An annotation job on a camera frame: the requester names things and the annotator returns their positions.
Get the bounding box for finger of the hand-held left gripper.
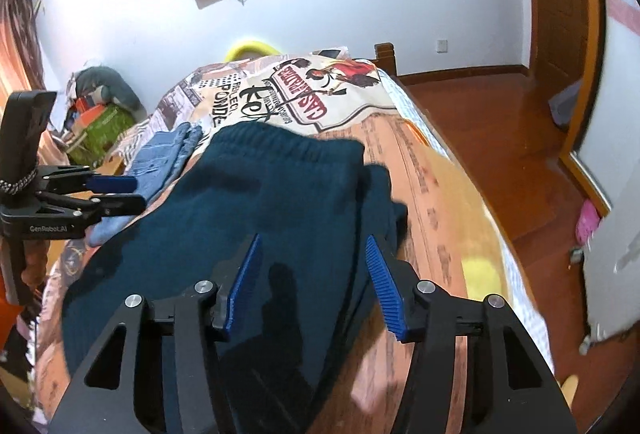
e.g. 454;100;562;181
39;191;147;221
37;165;139;196

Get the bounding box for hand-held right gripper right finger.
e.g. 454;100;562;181
365;235;576;434

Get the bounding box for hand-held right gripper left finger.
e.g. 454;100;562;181
47;234;264;434

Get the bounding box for dark teal knit pants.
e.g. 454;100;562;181
60;121;410;434

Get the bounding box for person's left hand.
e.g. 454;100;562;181
21;238;50;297

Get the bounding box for green patterned box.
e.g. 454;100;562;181
66;104;137;166

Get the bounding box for blue denim jeans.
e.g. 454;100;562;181
89;123;204;246

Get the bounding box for orange box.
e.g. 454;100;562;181
69;96;109;126

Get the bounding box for grey plush cushion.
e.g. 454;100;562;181
74;67;144;111

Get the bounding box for printed blanket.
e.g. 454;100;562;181
37;47;556;434

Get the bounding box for reddish striped curtain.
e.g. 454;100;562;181
0;0;57;152

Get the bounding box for yellow round object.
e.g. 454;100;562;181
225;39;282;64

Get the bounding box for pink slipper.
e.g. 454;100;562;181
574;201;602;246

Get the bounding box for grey bag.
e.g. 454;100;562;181
547;79;584;129

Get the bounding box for white door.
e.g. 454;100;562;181
579;0;640;346

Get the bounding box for wooden bed post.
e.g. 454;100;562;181
374;43;399;78

